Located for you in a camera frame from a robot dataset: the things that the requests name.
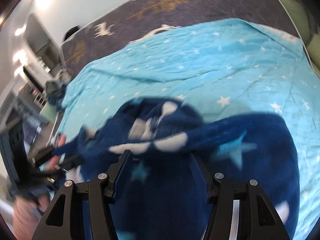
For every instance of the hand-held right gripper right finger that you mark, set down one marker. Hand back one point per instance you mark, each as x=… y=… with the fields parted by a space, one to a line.
x=200 y=177

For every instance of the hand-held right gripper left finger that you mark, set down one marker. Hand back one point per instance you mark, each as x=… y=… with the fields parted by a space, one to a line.
x=121 y=175

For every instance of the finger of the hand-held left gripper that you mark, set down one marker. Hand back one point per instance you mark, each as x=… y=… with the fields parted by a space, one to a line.
x=43 y=152
x=72 y=161

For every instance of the navy fleece pajama top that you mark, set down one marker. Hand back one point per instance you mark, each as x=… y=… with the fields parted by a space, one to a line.
x=262 y=167

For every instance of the person's left forearm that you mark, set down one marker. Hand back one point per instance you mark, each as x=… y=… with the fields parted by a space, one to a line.
x=23 y=215

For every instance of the grey blue clothes pile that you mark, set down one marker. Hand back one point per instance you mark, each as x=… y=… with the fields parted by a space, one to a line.
x=53 y=90

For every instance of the person's left hand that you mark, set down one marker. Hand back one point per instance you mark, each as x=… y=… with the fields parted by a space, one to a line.
x=45 y=202

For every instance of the pink garment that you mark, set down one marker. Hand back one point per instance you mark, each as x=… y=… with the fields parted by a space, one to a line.
x=61 y=142

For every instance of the green cushion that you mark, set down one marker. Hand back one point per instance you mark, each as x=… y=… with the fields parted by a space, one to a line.
x=48 y=112

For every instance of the white rack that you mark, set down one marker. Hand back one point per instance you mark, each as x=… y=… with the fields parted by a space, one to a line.
x=40 y=100

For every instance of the light blue star blanket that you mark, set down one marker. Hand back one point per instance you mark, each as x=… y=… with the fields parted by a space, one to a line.
x=225 y=67

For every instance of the black object behind mattress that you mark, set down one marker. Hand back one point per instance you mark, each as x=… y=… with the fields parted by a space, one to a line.
x=71 y=32

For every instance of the deer print mattress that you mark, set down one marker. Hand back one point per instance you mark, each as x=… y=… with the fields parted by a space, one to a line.
x=200 y=5

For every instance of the green ribbed pillow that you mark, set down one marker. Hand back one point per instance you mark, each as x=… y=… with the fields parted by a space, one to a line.
x=295 y=12
x=315 y=47

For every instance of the arched wall mirror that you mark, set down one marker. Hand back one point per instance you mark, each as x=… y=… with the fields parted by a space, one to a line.
x=37 y=37

